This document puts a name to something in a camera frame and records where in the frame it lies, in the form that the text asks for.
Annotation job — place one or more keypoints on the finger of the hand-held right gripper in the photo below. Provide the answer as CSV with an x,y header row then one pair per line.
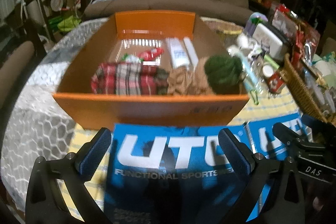
x,y
315,123
286,134

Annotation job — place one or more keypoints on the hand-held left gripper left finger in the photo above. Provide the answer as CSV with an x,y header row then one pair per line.
x,y
92,158

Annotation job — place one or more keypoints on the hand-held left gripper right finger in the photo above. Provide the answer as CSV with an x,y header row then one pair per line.
x,y
233,155

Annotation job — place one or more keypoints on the red tin can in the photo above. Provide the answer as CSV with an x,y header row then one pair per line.
x,y
275,81

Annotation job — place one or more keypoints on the teal plastic sheath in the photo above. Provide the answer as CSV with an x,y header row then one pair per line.
x,y
248,74

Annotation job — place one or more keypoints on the orange cardboard box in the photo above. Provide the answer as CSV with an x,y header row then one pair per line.
x,y
157,111

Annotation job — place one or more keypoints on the yellow checked tablecloth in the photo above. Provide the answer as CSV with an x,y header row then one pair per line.
x,y
273,106

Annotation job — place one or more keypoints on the brown wicker basket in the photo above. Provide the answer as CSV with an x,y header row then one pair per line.
x,y
296,82

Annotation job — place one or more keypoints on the green yarn pompom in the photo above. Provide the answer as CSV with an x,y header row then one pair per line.
x,y
223,71

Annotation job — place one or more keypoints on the red plaid cloth pouch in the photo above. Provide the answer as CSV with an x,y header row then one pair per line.
x,y
126,79

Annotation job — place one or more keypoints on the red snack packets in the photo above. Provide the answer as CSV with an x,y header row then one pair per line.
x,y
302,37

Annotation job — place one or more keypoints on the beige knit cloth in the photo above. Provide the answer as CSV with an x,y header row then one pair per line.
x,y
181,82

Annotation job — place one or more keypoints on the white rounded case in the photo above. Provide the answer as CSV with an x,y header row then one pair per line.
x,y
270,39

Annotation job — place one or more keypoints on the white thread spool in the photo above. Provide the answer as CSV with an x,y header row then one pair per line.
x,y
242,41

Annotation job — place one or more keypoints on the green sauce packet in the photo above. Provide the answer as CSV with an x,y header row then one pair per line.
x,y
130,58

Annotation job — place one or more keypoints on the white plastic cylinder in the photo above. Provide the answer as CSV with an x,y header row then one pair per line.
x,y
191,52

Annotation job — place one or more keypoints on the white squeeze tube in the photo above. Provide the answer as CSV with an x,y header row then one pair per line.
x,y
178,53

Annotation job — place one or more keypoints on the purple lidded container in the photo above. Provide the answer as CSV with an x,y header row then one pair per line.
x,y
256,22

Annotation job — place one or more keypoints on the red sauce packet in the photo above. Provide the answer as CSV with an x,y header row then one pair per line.
x,y
152,53

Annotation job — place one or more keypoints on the brown padded chair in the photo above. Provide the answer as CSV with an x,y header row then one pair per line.
x,y
15,58

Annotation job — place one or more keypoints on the green plastic bag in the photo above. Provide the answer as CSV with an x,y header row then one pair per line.
x,y
68,24

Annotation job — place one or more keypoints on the round clock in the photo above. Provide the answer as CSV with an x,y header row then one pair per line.
x,y
57,2

